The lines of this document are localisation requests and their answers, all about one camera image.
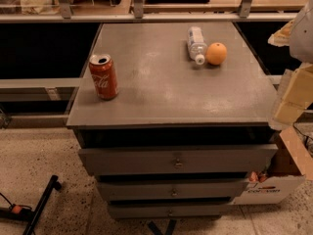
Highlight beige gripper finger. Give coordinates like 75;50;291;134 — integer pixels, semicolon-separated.
268;21;293;47
274;64;313;125

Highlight orange fruit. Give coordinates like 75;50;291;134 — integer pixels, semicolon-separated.
205;42;227;66

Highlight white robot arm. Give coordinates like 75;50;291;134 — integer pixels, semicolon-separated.
268;0;313;130

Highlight red Coca-Cola can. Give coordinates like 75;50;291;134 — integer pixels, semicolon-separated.
89;54;118;100

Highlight white cardboard box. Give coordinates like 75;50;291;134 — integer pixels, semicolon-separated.
233;127;313;205

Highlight top grey drawer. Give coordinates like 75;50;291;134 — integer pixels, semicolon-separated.
78;144;277;175

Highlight grey drawer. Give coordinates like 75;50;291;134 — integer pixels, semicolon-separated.
97;179;247;201
108;203;232;219
78;144;277;175

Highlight clear plastic water bottle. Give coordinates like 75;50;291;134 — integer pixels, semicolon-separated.
187;26;207;66

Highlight grey drawer cabinet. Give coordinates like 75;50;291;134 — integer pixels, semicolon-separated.
67;23;276;207

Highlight middle grey drawer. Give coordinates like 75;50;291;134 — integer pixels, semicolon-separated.
97;179;247;201

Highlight bottom grey drawer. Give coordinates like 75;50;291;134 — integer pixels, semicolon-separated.
108;203;232;219

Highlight black stand leg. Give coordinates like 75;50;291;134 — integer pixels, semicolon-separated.
22;175;62;235

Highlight orange black floor tool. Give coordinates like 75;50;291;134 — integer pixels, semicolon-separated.
0;194;33;221

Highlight metal shelf rail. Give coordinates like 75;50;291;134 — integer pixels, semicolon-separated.
0;13;296;24

